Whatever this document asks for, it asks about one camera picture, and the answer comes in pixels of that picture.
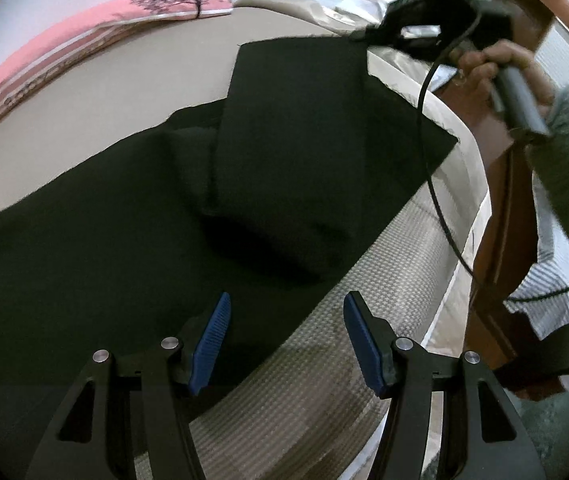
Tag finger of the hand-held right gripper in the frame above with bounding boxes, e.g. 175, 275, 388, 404
349, 20, 396, 45

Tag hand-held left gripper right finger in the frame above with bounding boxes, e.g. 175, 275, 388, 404
343, 290, 548, 480

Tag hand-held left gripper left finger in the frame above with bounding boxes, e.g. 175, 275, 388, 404
24, 291, 232, 480

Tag black pants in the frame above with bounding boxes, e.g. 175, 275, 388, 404
0, 35, 460, 461

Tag person's right hand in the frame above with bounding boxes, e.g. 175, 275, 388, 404
457, 40, 558, 117

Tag cream bed sheet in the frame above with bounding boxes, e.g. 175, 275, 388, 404
234, 0, 495, 480

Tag white striped shirt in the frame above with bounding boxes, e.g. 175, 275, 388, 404
505, 175, 569, 341

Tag beige mattress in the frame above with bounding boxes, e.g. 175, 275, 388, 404
0, 0, 470, 480

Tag black cable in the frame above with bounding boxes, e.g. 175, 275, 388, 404
416, 0, 569, 303

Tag brown wooden bed frame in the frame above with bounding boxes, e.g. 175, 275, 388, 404
439, 0, 569, 401

